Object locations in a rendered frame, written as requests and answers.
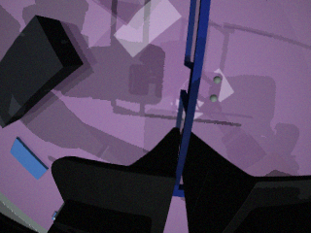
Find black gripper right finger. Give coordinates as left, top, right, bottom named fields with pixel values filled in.
left=182, top=132, right=311, bottom=233

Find navy glasses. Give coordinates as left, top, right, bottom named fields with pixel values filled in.
left=172, top=0, right=211, bottom=197

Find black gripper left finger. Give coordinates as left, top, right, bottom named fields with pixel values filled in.
left=51, top=128, right=180, bottom=233

